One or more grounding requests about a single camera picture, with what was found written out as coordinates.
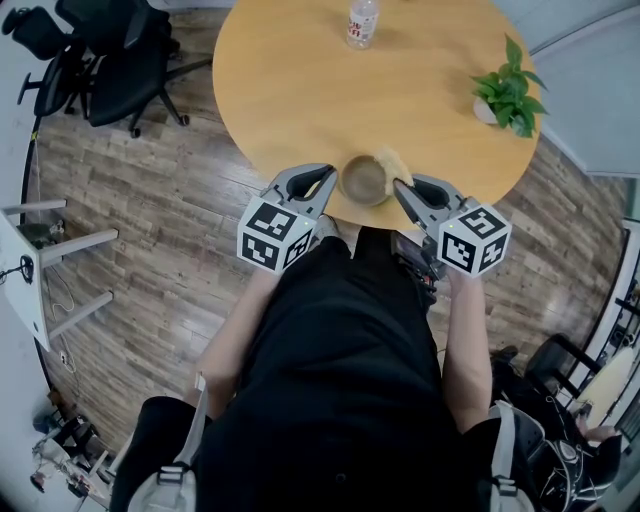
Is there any clear plastic water bottle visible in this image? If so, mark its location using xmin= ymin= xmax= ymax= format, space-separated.
xmin=345 ymin=0 xmax=380 ymax=50

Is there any person's grey shoe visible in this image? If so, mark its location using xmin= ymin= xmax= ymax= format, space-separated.
xmin=313 ymin=214 xmax=342 ymax=246

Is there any black chair frame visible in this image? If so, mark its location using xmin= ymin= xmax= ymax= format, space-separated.
xmin=524 ymin=333 xmax=604 ymax=401

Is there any potted green plant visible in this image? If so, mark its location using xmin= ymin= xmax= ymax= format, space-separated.
xmin=470 ymin=33 xmax=550 ymax=139

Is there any black waist device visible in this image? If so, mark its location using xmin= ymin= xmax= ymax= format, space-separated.
xmin=392 ymin=232 xmax=441 ymax=306

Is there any grey shoulder strap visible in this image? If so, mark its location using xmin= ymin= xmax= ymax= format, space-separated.
xmin=127 ymin=372 xmax=214 ymax=512
xmin=487 ymin=402 xmax=521 ymax=512

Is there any black round desk fitting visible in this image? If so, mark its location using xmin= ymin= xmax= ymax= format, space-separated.
xmin=0 ymin=254 xmax=36 ymax=285

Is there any person's black clothing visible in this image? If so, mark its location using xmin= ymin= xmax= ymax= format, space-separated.
xmin=109 ymin=227 xmax=541 ymax=512

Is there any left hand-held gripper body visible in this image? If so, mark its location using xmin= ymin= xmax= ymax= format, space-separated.
xmin=237 ymin=184 xmax=321 ymax=276

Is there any black office chair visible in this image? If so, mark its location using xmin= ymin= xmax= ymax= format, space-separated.
xmin=2 ymin=7 xmax=96 ymax=119
xmin=54 ymin=0 xmax=214 ymax=139

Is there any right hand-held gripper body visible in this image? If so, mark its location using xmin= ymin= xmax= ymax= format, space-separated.
xmin=414 ymin=197 xmax=513 ymax=281

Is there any white desk with legs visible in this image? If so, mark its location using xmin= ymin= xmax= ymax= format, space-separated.
xmin=0 ymin=199 xmax=119 ymax=354

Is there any person's right forearm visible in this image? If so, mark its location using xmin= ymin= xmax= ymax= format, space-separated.
xmin=442 ymin=272 xmax=494 ymax=434

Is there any person's left forearm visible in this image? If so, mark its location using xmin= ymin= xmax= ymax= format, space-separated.
xmin=187 ymin=272 xmax=281 ymax=419

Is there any white round side table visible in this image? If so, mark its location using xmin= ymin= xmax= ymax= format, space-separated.
xmin=574 ymin=347 xmax=639 ymax=416

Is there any brown bowl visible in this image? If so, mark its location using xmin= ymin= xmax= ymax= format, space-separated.
xmin=338 ymin=153 xmax=394 ymax=207

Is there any white shelving rack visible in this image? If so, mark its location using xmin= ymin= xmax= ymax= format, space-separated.
xmin=582 ymin=219 xmax=640 ymax=431

